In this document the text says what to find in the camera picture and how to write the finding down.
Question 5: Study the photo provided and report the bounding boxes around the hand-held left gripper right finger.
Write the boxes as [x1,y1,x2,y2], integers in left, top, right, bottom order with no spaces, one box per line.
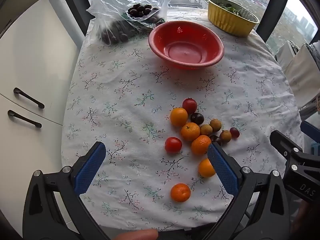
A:
[200,142,298,240]

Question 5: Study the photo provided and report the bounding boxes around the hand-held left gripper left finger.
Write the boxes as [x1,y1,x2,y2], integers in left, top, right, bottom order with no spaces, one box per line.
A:
[22,141,110,240]

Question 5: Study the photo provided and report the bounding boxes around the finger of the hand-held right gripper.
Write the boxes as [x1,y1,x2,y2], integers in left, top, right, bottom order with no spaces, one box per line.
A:
[269,130,304,167]

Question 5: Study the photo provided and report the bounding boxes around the smooth orange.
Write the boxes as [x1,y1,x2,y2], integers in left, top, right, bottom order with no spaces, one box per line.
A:
[198,158,216,178]
[170,107,188,127]

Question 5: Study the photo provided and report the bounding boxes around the dark brown chestnut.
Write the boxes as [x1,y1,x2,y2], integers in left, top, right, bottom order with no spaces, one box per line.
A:
[190,113,205,125]
[209,135,223,147]

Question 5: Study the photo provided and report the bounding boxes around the tan longan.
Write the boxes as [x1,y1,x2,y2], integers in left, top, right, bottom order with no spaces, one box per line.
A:
[209,118,222,132]
[199,124,213,136]
[219,129,232,143]

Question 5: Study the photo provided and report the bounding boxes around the mandarin orange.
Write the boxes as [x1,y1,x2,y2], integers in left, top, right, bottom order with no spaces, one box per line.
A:
[180,122,201,142]
[191,135,212,156]
[170,183,191,203]

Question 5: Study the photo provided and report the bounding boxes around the red tomato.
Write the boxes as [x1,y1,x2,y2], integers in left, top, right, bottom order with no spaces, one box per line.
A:
[182,98,198,114]
[164,137,183,153]

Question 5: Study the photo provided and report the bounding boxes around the red plastic colander bowl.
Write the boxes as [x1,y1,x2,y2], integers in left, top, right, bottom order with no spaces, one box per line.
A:
[148,21,225,70]

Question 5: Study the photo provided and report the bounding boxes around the person's left hand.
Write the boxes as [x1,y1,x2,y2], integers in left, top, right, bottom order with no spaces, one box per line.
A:
[110,229,159,240]

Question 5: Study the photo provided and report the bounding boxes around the blue object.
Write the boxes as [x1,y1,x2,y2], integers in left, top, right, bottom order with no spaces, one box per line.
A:
[301,120,320,143]

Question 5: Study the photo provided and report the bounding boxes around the large white bag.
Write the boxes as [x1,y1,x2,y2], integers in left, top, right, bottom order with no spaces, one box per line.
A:
[284,44,320,105]

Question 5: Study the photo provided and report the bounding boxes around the small white bag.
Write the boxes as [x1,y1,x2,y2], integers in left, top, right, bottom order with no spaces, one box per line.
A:
[275,41,300,70]

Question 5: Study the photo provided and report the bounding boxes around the white cabinet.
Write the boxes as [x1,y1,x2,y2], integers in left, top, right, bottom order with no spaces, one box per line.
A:
[0,0,87,230]

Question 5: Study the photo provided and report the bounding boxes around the pile of bagged chestnuts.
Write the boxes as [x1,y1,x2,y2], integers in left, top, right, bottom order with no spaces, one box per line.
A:
[99,3,165,46]

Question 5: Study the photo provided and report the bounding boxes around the gold foil container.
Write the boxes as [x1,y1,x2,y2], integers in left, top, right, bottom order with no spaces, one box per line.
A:
[206,0,260,38]

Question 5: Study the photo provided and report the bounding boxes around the green leafy vegetables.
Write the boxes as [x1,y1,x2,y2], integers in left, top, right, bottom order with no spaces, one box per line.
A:
[217,2,250,18]

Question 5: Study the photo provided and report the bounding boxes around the clear plastic bag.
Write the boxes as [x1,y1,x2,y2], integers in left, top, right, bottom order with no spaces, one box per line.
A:
[86,0,178,47]

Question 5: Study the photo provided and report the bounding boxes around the black cabinet handle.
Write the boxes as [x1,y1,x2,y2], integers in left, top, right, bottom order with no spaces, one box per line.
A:
[13,87,45,109]
[7,109,42,128]

